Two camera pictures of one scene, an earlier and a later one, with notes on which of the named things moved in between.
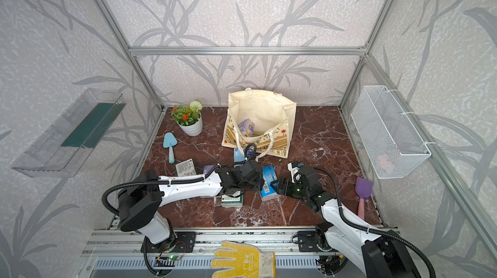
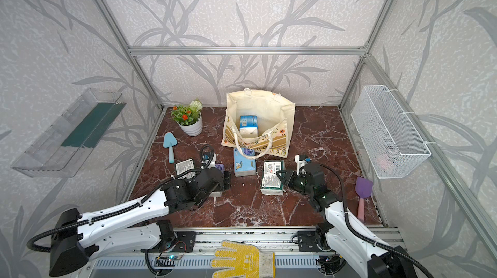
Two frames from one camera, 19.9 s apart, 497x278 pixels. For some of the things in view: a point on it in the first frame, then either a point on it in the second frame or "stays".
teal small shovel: (169, 141) stays
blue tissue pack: (267, 191) -> (248, 126)
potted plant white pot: (189, 118) stays
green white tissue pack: (232, 200) -> (271, 183)
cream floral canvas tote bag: (263, 121) stays
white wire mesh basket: (392, 146) stays
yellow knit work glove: (250, 262) stays
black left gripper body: (255, 185) -> (220, 187)
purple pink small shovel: (364, 188) stays
